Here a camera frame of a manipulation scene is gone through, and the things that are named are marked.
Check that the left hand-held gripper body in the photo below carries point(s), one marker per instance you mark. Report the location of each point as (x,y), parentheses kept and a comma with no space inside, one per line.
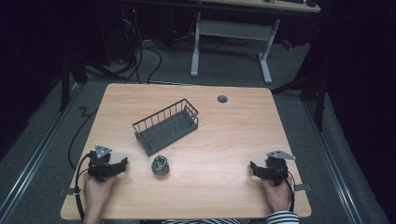
(99,160)

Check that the white frame desk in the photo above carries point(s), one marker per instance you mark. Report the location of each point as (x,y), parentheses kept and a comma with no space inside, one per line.
(233,29)

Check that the person's left hand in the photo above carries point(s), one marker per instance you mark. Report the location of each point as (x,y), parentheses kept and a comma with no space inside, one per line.
(96,191)

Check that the metal floor rail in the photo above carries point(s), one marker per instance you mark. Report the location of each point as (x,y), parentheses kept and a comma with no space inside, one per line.
(34,155)
(334,161)

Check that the grey steel wool ball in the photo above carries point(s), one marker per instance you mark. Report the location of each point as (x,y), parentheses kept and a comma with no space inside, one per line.
(160,165)

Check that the person's right hand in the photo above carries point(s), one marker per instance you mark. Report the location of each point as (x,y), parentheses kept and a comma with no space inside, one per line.
(277,196)

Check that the black metal stand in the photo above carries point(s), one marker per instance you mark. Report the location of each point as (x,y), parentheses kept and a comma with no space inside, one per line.
(70,81)
(313,93)

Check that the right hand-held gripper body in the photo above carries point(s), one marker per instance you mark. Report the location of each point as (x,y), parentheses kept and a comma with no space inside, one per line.
(277,166)

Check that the grey tape strip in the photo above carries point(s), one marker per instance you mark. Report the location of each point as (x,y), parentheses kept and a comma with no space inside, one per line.
(303,187)
(67,191)

